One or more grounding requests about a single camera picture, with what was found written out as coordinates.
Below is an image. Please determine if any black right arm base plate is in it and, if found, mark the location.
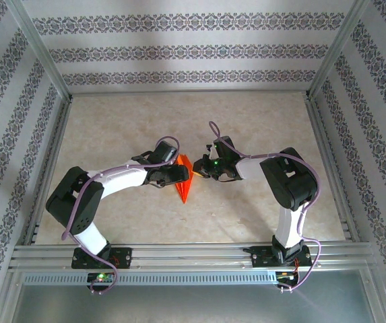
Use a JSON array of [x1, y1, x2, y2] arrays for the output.
[[251, 245, 313, 269]]

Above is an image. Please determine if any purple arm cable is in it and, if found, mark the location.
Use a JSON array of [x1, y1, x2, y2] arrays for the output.
[[208, 120, 322, 293], [61, 135, 181, 297]]

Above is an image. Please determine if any aluminium mounting rail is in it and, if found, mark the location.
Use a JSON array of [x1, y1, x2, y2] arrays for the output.
[[9, 244, 377, 270]]

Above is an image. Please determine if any aluminium frame post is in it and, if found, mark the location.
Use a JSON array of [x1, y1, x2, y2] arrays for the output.
[[3, 0, 74, 100], [309, 0, 372, 98]]

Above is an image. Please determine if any grey slotted cable duct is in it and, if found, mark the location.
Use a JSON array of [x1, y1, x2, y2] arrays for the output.
[[22, 271, 278, 285]]

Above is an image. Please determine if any aluminium rear rail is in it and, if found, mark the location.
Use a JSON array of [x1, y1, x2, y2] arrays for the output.
[[67, 87, 313, 99]]

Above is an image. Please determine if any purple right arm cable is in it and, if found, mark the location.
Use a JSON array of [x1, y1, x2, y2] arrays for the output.
[[208, 120, 322, 293]]

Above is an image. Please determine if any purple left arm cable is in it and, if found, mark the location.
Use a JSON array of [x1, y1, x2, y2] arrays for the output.
[[61, 135, 181, 297]]

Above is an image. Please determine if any orange paper sheet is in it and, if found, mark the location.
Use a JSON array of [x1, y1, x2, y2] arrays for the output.
[[174, 153, 193, 204]]

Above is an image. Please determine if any grey metal sheet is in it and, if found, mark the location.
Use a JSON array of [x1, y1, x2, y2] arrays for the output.
[[10, 284, 375, 323]]

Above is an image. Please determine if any aluminium side rail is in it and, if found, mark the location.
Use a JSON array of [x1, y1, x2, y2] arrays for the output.
[[22, 96, 74, 246], [302, 94, 362, 243]]

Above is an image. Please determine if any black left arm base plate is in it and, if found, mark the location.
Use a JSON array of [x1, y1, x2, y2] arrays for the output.
[[71, 247, 133, 270]]

